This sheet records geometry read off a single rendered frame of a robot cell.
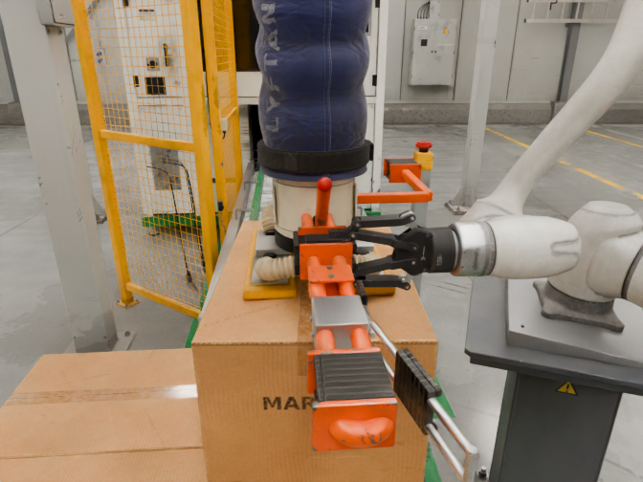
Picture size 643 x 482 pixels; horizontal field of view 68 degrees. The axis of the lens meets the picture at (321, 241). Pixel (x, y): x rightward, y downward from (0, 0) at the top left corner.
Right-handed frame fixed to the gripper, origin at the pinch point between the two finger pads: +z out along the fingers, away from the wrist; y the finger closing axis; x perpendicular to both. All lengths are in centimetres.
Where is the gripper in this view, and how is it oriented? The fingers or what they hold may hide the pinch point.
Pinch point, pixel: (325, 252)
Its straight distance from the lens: 76.6
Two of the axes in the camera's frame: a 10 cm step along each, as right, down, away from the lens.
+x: -0.8, -3.6, 9.3
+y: 0.0, 9.3, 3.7
